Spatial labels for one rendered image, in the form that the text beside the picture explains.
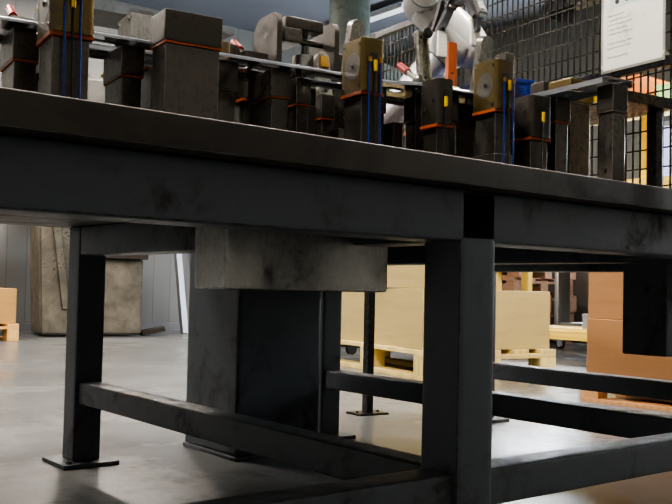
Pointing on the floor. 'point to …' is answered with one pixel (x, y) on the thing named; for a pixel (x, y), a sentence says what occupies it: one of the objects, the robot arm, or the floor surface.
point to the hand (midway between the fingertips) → (457, 47)
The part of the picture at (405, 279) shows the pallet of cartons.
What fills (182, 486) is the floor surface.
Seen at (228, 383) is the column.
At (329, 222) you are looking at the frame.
